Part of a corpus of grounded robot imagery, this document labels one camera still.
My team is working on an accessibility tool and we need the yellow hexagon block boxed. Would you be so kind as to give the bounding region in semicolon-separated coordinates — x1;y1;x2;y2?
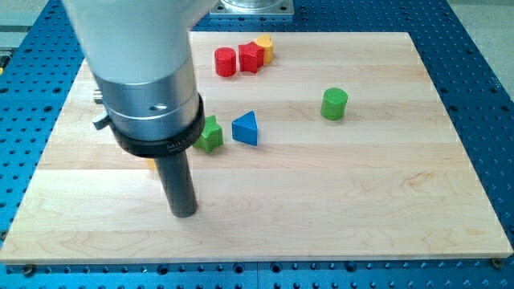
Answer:
146;158;157;171

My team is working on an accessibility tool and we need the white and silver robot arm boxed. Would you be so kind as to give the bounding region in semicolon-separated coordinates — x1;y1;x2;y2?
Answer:
63;0;215;157

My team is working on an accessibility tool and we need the green star block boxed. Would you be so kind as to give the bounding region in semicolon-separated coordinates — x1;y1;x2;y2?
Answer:
193;115;223;153

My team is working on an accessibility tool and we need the red star block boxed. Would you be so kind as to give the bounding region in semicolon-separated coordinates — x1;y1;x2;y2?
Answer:
239;42;264;73

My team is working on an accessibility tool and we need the blue triangle block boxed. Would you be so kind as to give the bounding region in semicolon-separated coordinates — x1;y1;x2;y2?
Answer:
231;111;259;146

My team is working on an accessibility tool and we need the light wooden board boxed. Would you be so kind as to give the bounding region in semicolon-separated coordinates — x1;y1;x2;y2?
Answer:
1;32;513;264

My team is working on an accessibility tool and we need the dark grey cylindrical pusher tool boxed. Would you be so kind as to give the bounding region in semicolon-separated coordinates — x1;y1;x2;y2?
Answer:
155;151;198;218

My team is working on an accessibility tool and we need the green cylinder block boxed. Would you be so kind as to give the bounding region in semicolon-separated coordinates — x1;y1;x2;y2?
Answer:
320;88;349;120

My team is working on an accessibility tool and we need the red cylinder block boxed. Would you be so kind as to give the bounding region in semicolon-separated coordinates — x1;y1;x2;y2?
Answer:
214;47;236;77

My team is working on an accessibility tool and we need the yellow heart block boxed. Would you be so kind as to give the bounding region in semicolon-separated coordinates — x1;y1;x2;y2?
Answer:
255;34;274;64

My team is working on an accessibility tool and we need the blue perforated metal table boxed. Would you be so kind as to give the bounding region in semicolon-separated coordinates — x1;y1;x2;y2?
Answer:
1;1;513;288

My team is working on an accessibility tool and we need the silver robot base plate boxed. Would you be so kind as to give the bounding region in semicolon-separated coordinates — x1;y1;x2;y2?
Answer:
210;0;295;16

